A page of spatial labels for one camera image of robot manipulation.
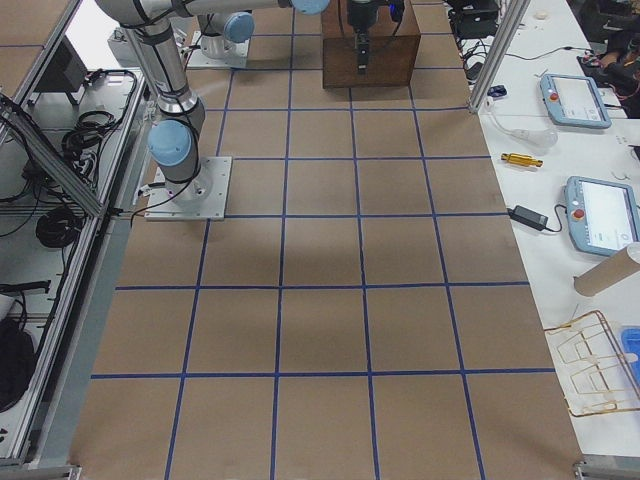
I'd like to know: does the gold metal cylinder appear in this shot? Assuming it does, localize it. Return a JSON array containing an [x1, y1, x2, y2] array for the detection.
[[501, 153, 543, 168]]

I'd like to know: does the black power adapter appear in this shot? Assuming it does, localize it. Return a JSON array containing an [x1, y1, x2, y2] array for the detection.
[[507, 205, 548, 231]]

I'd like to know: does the near blue teach pendant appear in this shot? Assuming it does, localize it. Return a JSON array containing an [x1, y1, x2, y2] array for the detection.
[[564, 176, 639, 256]]

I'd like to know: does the blue plastic box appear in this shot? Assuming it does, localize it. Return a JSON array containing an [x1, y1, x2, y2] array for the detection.
[[614, 325, 639, 397]]

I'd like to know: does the blue teach pendant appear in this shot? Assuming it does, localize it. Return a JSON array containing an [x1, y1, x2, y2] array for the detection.
[[564, 176, 639, 256], [539, 74, 611, 130]]

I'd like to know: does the gold wire rack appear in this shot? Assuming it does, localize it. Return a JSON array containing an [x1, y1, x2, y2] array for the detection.
[[544, 310, 639, 418]]

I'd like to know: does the far blue teach pendant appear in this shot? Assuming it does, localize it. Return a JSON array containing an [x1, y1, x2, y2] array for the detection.
[[539, 74, 611, 130]]

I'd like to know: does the aluminium frame post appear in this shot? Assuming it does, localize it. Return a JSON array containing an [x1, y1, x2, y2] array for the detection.
[[468, 0, 530, 114]]

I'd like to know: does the cardboard tube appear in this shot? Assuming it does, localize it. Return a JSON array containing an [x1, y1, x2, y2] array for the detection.
[[573, 242, 639, 297]]

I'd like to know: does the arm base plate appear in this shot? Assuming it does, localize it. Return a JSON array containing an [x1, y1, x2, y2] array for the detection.
[[144, 156, 232, 221], [186, 30, 250, 69]]

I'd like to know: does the dark wooden drawer cabinet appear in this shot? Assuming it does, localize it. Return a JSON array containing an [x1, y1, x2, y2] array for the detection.
[[321, 1, 420, 89]]

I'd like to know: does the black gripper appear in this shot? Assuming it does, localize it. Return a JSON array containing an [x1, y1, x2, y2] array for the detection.
[[347, 0, 380, 75]]

